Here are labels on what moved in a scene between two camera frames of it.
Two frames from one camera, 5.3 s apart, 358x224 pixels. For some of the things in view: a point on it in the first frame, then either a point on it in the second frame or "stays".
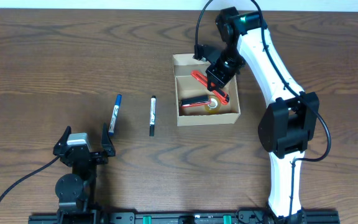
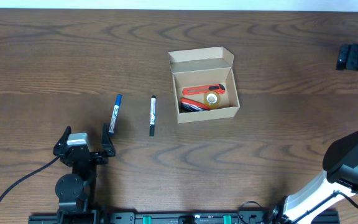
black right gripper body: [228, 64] → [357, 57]
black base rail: [206, 216] stays
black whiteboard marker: [152, 116] stays
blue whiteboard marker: [115, 115] stays
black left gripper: [109, 148] stays
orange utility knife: [219, 95] → [218, 88]
